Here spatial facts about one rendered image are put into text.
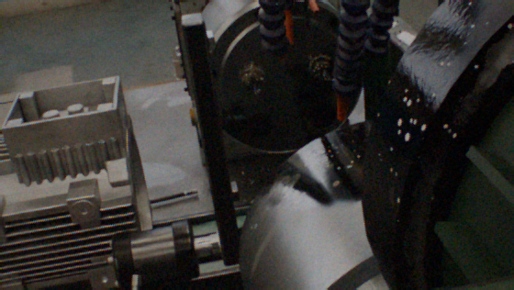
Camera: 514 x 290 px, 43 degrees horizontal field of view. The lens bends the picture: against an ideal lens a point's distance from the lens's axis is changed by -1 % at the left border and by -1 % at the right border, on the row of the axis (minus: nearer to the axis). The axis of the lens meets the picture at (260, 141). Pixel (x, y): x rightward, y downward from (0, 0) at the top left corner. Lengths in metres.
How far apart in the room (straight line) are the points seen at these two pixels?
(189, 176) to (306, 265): 0.82
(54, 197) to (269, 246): 0.30
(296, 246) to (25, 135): 0.35
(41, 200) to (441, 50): 0.58
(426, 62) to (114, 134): 0.53
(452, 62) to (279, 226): 0.32
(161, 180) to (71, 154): 0.56
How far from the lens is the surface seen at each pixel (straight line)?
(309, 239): 0.45
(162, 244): 0.65
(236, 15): 0.94
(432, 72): 0.20
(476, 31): 0.19
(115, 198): 0.72
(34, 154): 0.72
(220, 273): 0.78
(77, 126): 0.70
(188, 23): 0.56
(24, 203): 0.73
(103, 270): 0.74
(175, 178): 1.25
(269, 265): 0.49
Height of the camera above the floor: 1.40
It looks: 27 degrees down
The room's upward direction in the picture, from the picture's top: 7 degrees counter-clockwise
